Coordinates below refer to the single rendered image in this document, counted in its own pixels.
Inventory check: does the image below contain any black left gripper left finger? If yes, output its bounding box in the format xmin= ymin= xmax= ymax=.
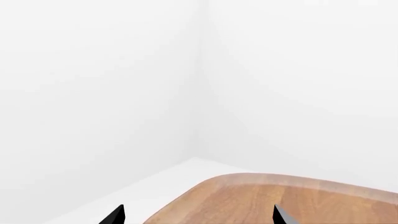
xmin=98 ymin=203 xmax=126 ymax=224

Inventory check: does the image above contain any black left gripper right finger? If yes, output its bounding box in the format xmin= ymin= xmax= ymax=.
xmin=272 ymin=203 xmax=300 ymax=224

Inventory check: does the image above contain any wooden tray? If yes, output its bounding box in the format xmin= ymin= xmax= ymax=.
xmin=142 ymin=172 xmax=398 ymax=224

